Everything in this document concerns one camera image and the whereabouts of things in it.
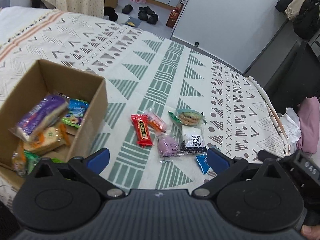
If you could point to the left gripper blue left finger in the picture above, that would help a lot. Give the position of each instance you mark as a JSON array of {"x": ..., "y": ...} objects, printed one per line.
[{"x": 98, "y": 160}]

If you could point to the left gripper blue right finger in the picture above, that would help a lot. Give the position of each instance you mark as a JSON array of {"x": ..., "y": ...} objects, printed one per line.
[{"x": 217, "y": 161}]

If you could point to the white black snack packet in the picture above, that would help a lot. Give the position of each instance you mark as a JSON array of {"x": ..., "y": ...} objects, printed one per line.
[{"x": 192, "y": 141}]

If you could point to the purple pastry packet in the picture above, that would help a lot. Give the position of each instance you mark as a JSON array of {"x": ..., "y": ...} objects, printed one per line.
[{"x": 167, "y": 146}]

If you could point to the green biscuit packet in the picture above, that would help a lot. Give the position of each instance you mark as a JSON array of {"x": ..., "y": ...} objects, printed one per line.
[{"x": 187, "y": 117}]

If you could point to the blue green snack packet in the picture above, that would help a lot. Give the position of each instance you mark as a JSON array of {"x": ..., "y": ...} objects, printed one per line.
[{"x": 76, "y": 111}]

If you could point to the red snack bar packet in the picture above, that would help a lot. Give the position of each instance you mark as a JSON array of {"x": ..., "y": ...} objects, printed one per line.
[{"x": 140, "y": 123}]

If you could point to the orange sandwich snack packet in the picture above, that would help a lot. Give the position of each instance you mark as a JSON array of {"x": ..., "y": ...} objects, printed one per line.
[{"x": 48, "y": 140}]

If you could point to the pink orange snack packet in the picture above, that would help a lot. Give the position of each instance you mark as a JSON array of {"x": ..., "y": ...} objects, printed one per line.
[{"x": 155, "y": 121}]

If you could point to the purple bread snack packet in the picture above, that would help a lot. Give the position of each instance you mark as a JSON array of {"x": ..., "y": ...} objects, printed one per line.
[{"x": 41, "y": 116}]

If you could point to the right hand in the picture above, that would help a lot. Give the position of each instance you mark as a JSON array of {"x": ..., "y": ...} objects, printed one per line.
[{"x": 311, "y": 232}]

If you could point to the pink cloth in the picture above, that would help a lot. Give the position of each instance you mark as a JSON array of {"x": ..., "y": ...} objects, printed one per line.
[{"x": 308, "y": 113}]

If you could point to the patterned bed blanket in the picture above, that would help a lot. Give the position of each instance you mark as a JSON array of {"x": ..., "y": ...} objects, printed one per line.
[{"x": 144, "y": 70}]

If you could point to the white crumpled cloth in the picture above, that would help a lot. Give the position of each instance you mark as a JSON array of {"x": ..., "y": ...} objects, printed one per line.
[{"x": 291, "y": 124}]

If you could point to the brown cardboard box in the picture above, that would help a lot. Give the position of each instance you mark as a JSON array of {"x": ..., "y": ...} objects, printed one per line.
[{"x": 41, "y": 96}]

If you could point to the black chair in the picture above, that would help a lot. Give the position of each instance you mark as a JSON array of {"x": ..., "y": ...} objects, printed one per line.
[{"x": 296, "y": 78}]

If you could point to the black slipper single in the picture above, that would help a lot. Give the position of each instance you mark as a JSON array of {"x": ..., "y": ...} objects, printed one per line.
[{"x": 127, "y": 9}]

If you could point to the black shoes pile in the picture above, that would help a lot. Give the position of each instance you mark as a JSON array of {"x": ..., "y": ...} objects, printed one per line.
[{"x": 148, "y": 15}]

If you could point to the white bed sheet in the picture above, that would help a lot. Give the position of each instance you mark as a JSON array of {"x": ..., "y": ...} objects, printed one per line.
[{"x": 15, "y": 18}]

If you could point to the hanging coats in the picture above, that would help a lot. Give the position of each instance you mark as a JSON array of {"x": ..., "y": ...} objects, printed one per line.
[{"x": 304, "y": 14}]

